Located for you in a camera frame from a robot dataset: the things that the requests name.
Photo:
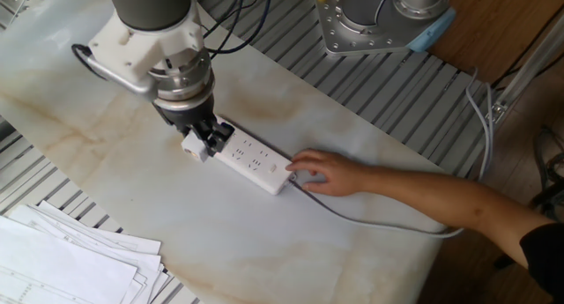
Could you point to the person right hand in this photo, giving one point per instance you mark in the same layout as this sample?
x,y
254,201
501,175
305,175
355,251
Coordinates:
x,y
343,176

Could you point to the aluminium frame beam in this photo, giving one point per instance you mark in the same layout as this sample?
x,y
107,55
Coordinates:
x,y
529,75

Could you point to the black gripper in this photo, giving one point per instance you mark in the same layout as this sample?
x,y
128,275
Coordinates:
x,y
189,116

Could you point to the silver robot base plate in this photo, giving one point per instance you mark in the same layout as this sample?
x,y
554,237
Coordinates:
x,y
352,39

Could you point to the white bulb holder adapter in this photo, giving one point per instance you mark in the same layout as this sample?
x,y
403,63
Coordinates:
x,y
194,147

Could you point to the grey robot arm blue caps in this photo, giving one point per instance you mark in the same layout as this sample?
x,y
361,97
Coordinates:
x,y
150,9

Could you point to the person right forearm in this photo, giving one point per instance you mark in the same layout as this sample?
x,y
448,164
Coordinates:
x,y
440,207

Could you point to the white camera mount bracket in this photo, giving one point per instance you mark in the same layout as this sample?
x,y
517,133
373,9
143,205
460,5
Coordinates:
x,y
132,44

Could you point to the stack of white paper sheets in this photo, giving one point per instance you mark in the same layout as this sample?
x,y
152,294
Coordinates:
x,y
66,260

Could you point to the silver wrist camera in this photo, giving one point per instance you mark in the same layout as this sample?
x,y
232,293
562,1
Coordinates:
x,y
132,86

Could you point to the white power strip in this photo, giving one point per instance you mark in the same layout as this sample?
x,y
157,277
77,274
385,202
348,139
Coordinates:
x,y
255,163

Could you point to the black shirt sleeve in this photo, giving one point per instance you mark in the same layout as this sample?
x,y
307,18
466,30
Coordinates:
x,y
546,260

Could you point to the black chair base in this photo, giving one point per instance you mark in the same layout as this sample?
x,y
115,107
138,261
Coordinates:
x,y
556,163

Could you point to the white marble pattern board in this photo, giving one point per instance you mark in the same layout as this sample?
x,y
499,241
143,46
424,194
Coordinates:
x,y
343,128

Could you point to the silver metal bracket plate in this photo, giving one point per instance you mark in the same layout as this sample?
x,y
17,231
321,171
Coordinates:
x,y
17,0

